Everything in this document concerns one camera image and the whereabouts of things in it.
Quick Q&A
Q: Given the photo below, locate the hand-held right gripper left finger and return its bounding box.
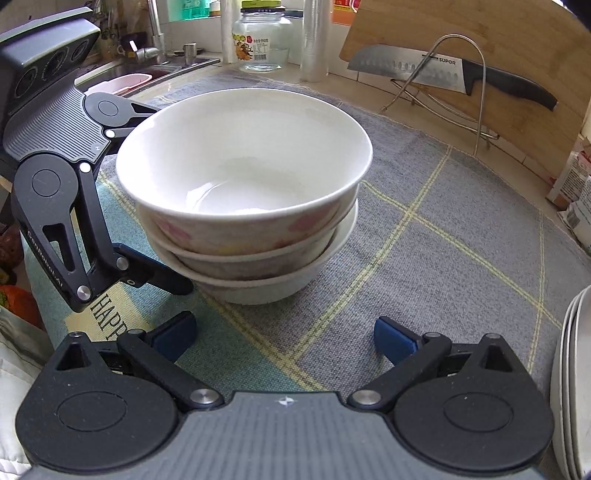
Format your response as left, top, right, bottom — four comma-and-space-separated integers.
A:
54, 310, 221, 411

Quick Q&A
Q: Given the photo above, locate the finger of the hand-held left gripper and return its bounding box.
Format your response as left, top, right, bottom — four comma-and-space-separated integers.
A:
18, 161, 195, 311
104, 98, 161, 140

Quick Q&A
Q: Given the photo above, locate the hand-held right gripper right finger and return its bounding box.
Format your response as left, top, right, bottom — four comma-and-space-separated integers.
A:
346, 316, 527, 409

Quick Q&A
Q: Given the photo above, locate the plain white bowl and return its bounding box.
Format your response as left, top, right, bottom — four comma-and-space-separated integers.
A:
161, 208, 360, 305

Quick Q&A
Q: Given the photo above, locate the large white bowl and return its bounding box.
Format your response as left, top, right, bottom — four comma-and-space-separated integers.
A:
139, 198, 360, 281

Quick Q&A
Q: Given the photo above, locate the pink floral white bowl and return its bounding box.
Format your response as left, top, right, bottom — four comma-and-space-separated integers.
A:
115, 89, 374, 256

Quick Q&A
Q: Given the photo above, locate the plain white plate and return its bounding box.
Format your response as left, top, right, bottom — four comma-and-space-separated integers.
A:
570, 285, 591, 480

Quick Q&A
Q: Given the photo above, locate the pink plastic basin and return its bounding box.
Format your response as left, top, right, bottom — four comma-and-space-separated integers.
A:
85, 73, 153, 95

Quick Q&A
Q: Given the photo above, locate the steel sink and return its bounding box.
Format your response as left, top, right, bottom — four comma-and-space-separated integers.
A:
74, 51, 222, 93

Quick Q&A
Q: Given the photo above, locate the grey plaid cloth mat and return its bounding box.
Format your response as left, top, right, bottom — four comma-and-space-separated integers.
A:
23, 69, 573, 480

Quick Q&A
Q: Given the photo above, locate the metal faucet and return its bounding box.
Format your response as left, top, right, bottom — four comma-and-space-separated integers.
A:
136, 0, 169, 63

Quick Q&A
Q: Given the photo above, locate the white paper roll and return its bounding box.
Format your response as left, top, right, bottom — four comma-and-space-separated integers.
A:
219, 0, 236, 65

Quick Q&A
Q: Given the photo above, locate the green detergent bottle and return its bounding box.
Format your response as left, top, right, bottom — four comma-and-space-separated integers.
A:
180, 0, 211, 19

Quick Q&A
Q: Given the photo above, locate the orange plastic bag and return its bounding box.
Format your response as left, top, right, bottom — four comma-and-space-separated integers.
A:
0, 226, 42, 328

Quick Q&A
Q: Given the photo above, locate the glass jar with green lid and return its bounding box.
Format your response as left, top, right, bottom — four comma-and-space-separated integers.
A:
231, 0, 295, 73

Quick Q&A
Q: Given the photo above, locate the white quilted cloth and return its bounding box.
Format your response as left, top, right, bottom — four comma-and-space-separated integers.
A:
0, 305, 56, 467

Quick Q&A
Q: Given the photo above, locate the clear cling film roll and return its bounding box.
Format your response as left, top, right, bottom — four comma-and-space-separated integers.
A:
300, 0, 334, 83

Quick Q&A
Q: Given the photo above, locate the large orange oil jug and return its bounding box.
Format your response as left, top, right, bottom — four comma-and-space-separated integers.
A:
332, 0, 365, 24

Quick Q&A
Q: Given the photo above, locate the red and white packet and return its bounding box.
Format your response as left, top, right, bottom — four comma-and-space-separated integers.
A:
546, 136, 591, 213

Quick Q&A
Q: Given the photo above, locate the bamboo cutting board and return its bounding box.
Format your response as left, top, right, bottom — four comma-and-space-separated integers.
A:
339, 0, 591, 185

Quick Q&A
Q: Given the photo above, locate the metal wire rack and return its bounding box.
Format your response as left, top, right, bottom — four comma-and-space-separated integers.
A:
381, 33, 500, 158

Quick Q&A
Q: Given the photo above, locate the black-handled santoku knife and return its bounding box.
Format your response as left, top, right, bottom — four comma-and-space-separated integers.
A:
347, 44, 558, 112

